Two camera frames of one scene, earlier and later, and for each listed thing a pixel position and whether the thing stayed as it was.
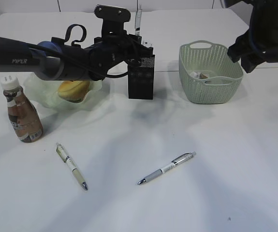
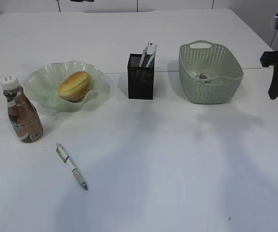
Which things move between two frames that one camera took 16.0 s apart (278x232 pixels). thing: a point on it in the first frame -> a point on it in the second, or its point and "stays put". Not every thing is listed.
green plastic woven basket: [208, 74] stays put
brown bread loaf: [74, 91] stays put
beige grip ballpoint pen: [66, 158] stays put
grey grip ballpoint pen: [174, 162] -> [143, 56]
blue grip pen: [138, 17] -> [152, 62]
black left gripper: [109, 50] -> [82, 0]
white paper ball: [195, 75] stays put
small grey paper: [202, 76] stays put
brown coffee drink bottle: [23, 115] stays put
